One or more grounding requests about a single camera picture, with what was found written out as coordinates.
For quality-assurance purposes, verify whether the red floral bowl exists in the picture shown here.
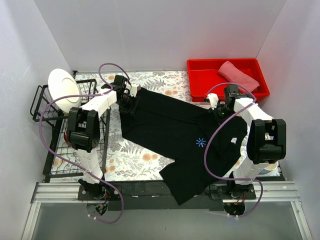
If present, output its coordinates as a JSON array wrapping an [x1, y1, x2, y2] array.
[[63, 129, 72, 148]]

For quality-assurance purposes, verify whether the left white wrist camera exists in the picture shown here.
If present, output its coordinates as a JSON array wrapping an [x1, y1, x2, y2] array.
[[128, 83, 141, 98]]

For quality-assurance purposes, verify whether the rolled pink t shirt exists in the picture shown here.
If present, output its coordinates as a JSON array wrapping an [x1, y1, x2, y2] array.
[[218, 61, 260, 92]]

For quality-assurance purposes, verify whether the white ceramic plate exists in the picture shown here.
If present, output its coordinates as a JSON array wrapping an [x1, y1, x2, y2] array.
[[48, 68, 81, 113]]

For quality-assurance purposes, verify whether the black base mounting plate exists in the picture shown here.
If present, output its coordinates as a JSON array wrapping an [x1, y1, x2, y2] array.
[[77, 179, 258, 215]]

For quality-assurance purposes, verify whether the black t shirt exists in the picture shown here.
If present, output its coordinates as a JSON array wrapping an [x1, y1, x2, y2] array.
[[120, 88, 247, 205]]

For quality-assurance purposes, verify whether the blue ceramic mug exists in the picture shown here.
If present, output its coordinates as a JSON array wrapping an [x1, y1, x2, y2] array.
[[259, 161, 279, 175]]

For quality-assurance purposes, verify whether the purple cable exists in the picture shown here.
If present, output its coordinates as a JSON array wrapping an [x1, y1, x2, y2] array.
[[203, 82, 265, 218], [38, 62, 132, 224]]

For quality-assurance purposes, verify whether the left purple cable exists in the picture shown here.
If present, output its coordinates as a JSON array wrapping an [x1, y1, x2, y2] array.
[[38, 62, 132, 224]]

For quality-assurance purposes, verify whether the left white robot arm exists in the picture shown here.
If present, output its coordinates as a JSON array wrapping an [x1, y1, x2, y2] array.
[[66, 75, 141, 200]]

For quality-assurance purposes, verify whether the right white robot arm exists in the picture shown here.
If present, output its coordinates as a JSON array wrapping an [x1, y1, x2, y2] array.
[[207, 84, 287, 199]]

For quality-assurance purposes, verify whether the aluminium frame rail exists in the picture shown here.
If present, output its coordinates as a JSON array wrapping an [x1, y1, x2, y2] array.
[[31, 182, 88, 204]]

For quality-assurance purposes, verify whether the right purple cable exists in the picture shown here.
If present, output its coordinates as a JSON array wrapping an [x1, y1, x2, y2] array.
[[203, 82, 265, 218]]

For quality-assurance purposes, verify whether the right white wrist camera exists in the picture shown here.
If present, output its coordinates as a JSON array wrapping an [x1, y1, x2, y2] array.
[[207, 93, 219, 110]]

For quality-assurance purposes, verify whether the black wire dish rack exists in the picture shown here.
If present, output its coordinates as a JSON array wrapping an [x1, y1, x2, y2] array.
[[30, 85, 110, 183]]

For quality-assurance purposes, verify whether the red plastic bin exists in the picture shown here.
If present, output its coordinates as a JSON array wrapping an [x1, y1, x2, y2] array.
[[186, 58, 270, 102]]

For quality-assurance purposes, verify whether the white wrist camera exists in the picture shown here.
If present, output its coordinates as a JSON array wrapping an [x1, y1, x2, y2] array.
[[207, 93, 219, 110], [128, 83, 141, 98]]

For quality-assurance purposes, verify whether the floral table mat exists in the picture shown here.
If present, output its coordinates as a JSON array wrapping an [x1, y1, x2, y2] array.
[[51, 70, 280, 181]]

